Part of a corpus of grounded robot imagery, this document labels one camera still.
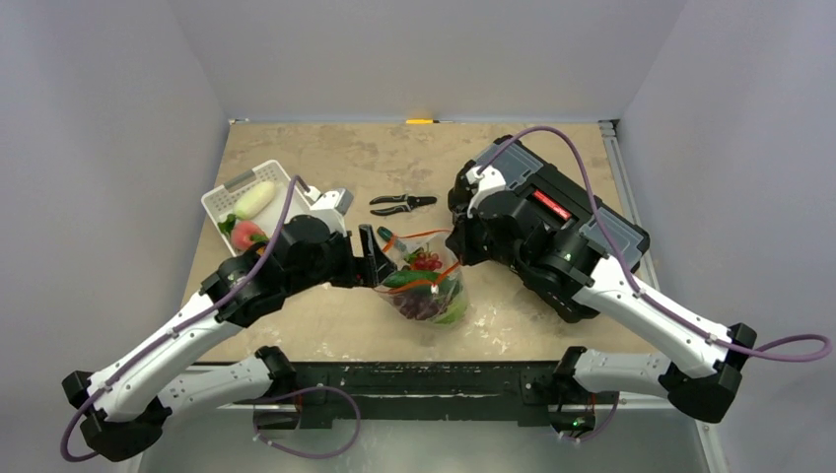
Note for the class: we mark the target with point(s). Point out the green toy cabbage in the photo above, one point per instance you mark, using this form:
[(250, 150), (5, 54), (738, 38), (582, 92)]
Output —
[(455, 305)]

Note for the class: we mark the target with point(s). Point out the toy peach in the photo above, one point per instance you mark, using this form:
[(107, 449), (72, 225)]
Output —
[(245, 234)]

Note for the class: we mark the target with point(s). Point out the white plastic basket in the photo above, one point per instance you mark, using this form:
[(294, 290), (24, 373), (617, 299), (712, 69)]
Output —
[(219, 202)]

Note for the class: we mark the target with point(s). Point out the black plastic toolbox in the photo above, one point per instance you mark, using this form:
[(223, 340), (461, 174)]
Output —
[(583, 227)]

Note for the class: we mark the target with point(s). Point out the green toy cucumber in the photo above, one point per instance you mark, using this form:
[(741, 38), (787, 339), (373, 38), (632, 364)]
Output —
[(402, 278)]

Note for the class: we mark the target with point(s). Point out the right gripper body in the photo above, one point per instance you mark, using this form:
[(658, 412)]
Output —
[(458, 235)]

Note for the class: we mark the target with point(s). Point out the green toy leaf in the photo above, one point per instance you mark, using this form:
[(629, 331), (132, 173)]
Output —
[(227, 226)]

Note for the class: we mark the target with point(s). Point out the white toy radish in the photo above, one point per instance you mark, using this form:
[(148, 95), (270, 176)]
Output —
[(253, 201)]

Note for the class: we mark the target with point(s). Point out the black pliers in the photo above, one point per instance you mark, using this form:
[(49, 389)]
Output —
[(403, 203)]

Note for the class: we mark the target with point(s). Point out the clear zip top bag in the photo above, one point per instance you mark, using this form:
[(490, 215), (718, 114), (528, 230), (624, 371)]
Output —
[(434, 240)]

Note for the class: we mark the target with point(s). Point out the purple toy grapes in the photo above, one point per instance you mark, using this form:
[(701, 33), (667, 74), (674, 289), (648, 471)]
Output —
[(417, 301)]

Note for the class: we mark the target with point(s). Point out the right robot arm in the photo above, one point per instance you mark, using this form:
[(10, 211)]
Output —
[(697, 363)]

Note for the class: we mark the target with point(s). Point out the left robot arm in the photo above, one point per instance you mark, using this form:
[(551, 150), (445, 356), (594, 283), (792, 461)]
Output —
[(123, 409)]

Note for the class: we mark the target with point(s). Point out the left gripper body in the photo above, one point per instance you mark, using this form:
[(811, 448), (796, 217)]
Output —
[(340, 267)]

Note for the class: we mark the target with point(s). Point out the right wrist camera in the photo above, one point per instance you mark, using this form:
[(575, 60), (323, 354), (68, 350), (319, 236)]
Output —
[(487, 181)]

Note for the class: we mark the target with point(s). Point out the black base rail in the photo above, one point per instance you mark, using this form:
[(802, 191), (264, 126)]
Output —
[(530, 394)]

